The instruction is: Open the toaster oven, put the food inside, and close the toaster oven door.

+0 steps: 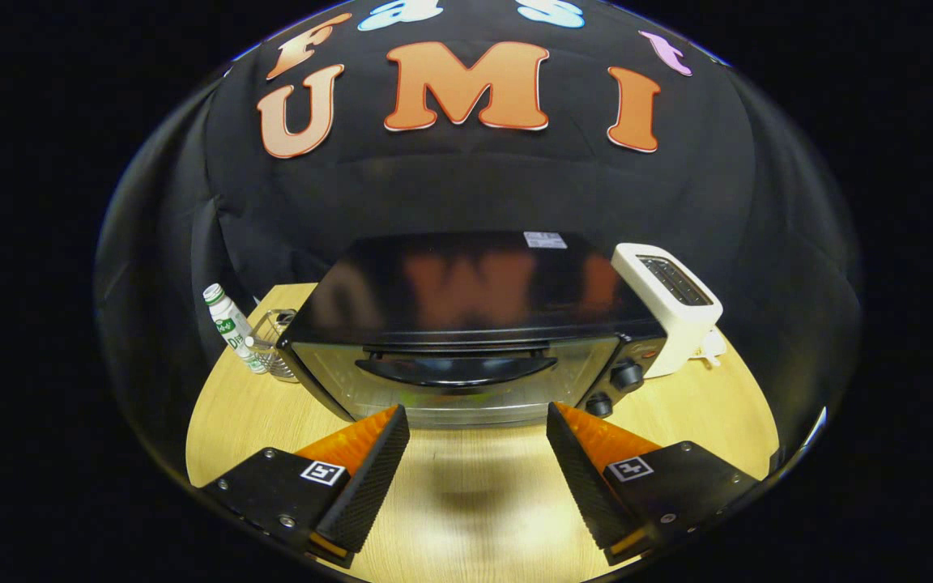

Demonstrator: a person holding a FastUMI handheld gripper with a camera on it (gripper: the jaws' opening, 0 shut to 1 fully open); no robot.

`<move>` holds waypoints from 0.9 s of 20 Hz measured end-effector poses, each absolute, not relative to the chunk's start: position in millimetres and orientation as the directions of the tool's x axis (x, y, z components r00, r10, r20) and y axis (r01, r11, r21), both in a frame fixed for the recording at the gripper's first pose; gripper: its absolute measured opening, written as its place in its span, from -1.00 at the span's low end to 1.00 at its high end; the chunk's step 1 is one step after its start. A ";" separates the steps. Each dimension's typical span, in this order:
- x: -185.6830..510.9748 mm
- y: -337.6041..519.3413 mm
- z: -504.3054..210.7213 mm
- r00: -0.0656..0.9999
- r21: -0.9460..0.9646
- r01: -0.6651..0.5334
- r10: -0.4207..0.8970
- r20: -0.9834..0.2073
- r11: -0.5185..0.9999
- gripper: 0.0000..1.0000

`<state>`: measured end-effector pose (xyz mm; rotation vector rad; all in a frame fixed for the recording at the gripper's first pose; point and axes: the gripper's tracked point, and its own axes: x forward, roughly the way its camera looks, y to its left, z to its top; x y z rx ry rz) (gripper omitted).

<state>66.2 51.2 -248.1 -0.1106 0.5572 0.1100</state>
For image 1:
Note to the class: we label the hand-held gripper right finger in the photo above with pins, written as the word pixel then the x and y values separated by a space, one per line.
pixel 584 486

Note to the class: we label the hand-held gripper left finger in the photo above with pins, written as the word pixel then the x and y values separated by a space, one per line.
pixel 373 478

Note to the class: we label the black toaster oven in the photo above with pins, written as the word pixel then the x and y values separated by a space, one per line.
pixel 466 283

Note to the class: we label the white pop-up toaster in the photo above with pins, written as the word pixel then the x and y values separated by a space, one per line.
pixel 677 332

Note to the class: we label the white bottle green label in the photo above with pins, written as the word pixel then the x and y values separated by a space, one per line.
pixel 232 328

